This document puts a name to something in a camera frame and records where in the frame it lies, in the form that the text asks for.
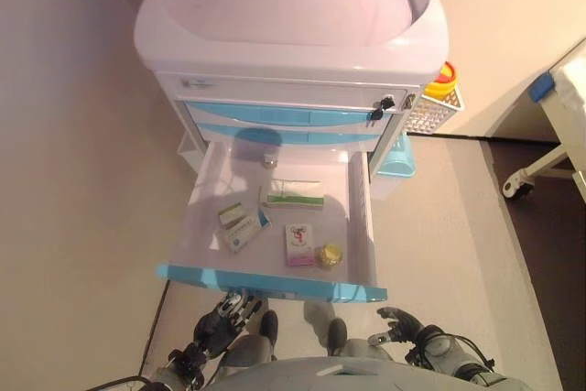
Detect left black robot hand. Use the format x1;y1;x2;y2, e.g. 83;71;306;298
192;288;263;359

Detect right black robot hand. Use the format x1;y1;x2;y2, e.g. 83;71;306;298
367;306;428;348

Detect blue fronted drawer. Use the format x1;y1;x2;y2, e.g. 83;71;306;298
155;141;388;304

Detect clear bottle yellow capsules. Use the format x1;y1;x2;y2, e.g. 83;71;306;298
315;243;345;269

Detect blue white medicine box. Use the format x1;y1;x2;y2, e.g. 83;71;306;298
222;208;273;255

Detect pink white medicine box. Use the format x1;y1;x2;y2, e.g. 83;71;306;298
284;223;318;269

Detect green white medicine box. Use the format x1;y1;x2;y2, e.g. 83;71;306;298
259;177;327;212

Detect closed blue striped drawer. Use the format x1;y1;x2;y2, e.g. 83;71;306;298
181;97;396;129
194;122;384;148

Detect robot right leg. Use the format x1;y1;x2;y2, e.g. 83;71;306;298
341;338;396;364

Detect robot left black foot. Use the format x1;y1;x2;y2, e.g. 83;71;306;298
257;309;280;342

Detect robot black foot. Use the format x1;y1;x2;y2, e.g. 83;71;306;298
257;309;280;342
326;317;350;356

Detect robot right black foot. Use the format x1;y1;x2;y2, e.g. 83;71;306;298
326;317;350;356

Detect grey robot torso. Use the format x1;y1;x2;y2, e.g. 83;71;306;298
201;355;505;391

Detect small green white box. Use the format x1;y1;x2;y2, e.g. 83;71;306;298
217;201;257;228

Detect blue lidded white bin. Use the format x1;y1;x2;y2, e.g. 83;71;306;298
370;133;418;201

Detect bed caster wheel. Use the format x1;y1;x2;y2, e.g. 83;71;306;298
500;174;537;202

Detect white lattice basket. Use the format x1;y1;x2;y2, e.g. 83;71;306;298
402;87;466;136

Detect black keys in lock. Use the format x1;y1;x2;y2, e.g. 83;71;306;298
365;93;397;129

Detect yellow sharps container red lid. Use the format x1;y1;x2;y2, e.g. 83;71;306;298
422;60;461;100

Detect blue bed corner bumper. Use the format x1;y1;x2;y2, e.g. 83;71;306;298
527;71;556;103

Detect white hospital bed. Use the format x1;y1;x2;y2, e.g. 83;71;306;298
500;36;586;202

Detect white medical cart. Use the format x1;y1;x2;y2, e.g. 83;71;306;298
133;0;450;170

